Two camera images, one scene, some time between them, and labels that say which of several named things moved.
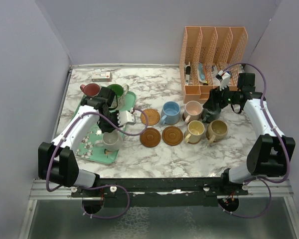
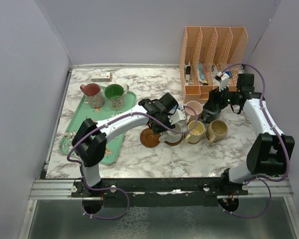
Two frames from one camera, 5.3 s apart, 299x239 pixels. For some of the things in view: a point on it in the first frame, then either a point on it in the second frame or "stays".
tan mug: x=216 y=130 stays
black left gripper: x=105 y=128 to x=156 y=129
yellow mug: x=195 y=129 stays
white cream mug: x=111 y=141 to x=171 y=136
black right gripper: x=216 y=97 stays
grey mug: x=207 y=116 stays
